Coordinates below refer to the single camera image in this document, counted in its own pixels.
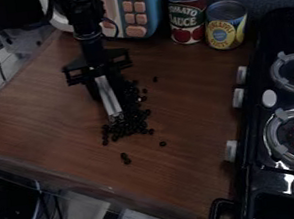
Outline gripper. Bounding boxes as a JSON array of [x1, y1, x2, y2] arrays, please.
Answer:
[[59, 45, 137, 106]]

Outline white sweeping tool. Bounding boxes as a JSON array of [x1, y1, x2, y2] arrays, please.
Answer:
[[93, 72, 127, 124]]

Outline pile of black bits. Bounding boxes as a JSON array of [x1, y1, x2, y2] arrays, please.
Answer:
[[93, 75, 171, 168]]

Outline toy microwave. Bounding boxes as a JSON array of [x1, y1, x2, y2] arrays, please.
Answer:
[[94, 0, 177, 44]]

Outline red tomato sauce can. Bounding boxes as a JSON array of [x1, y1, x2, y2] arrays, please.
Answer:
[[166, 0, 214, 48]]

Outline yellow pineapple can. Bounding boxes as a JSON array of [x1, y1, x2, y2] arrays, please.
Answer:
[[199, 0, 254, 54]]

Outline toy stove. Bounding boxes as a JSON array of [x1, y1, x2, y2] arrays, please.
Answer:
[[180, 5, 294, 219]]

